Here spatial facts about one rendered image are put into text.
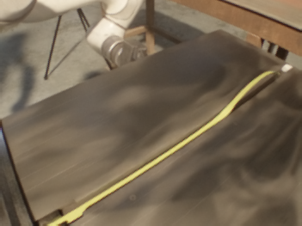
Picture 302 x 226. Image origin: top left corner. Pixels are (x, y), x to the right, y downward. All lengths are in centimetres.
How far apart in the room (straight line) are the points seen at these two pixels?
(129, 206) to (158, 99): 21
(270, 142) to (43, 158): 37
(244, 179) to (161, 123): 16
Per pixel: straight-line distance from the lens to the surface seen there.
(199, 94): 45
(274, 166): 38
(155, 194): 32
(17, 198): 35
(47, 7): 61
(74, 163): 36
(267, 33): 79
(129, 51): 68
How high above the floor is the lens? 102
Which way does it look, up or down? 44 degrees down
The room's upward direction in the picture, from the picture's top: straight up
